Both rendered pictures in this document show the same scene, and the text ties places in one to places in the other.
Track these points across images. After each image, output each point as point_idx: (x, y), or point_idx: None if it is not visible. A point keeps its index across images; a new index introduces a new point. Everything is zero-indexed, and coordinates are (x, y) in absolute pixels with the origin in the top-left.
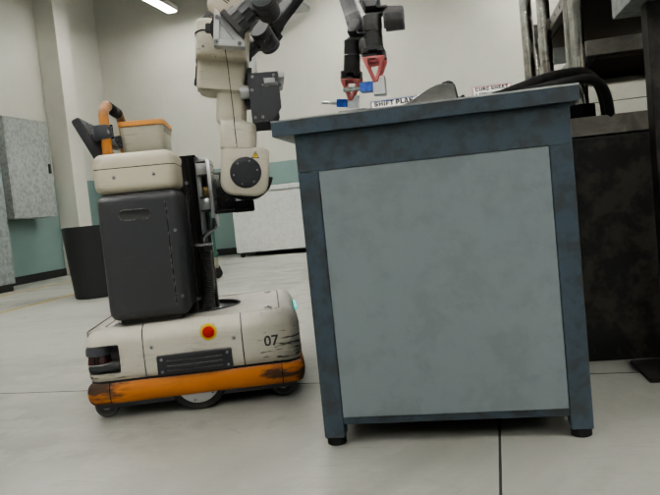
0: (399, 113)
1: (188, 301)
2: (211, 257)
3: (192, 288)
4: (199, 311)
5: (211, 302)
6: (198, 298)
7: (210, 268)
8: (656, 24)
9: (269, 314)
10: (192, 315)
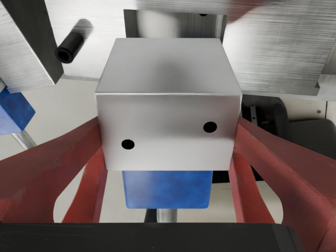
0: None
1: (332, 124)
2: (288, 140)
3: (305, 133)
4: (287, 112)
5: (281, 108)
6: (269, 124)
7: (289, 132)
8: None
9: None
10: (307, 114)
